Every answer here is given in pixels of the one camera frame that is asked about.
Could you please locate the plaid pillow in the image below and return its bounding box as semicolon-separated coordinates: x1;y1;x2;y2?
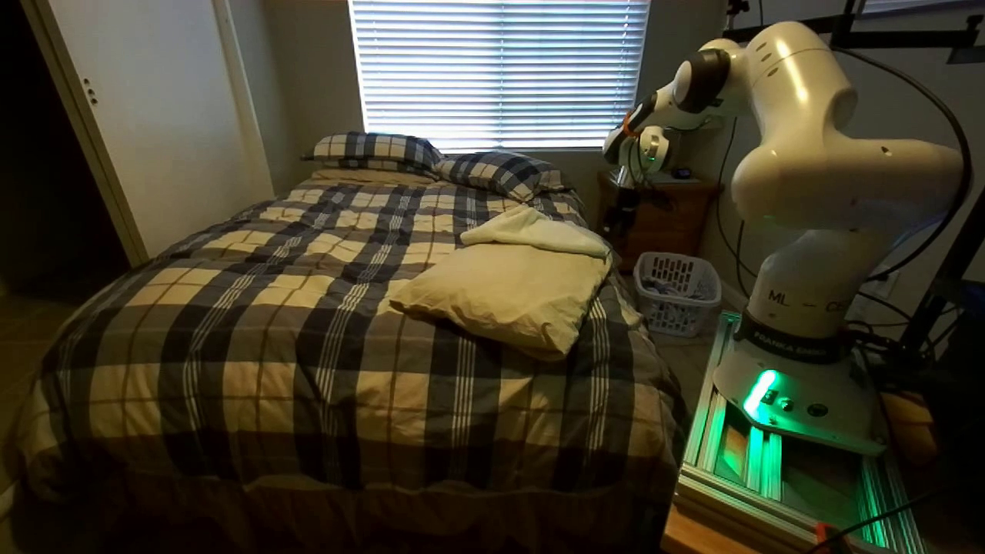
302;128;445;174
436;147;570;206

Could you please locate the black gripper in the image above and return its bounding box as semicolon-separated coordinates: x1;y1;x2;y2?
604;103;652;172

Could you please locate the white plastic laundry basket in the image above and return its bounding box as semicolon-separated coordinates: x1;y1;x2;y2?
631;249;728;342

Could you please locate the white closet door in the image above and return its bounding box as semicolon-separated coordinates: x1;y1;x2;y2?
23;0;278;261

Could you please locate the green lit aluminium robot stand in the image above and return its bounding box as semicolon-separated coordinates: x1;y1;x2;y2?
675;306;931;554

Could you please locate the black slanted stand pole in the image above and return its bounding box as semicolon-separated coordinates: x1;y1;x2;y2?
899;187;985;363

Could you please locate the cream towel with blue stripes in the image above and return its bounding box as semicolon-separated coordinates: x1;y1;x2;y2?
384;206;615;367

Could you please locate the white window blind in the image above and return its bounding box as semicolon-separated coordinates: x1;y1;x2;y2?
349;0;652;158

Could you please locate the plaid bed comforter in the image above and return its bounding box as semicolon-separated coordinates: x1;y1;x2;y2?
6;166;692;518

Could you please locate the wooden nightstand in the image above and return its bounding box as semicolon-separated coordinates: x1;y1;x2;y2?
599;172;725;276

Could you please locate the brown bed skirt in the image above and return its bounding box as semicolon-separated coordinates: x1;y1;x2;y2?
11;464;675;554

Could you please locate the white wall outlet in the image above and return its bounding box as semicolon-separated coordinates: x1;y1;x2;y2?
867;261;902;302

